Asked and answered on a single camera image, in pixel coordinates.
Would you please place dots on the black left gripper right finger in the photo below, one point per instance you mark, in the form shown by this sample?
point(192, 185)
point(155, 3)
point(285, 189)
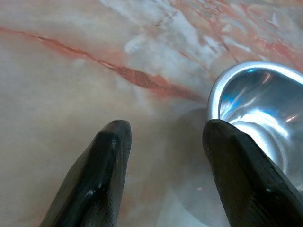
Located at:
point(248, 186)

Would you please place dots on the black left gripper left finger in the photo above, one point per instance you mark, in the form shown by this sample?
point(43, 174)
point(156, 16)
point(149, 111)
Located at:
point(94, 179)

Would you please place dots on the shiny metal bowl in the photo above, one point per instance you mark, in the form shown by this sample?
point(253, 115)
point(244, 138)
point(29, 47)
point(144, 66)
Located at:
point(265, 104)

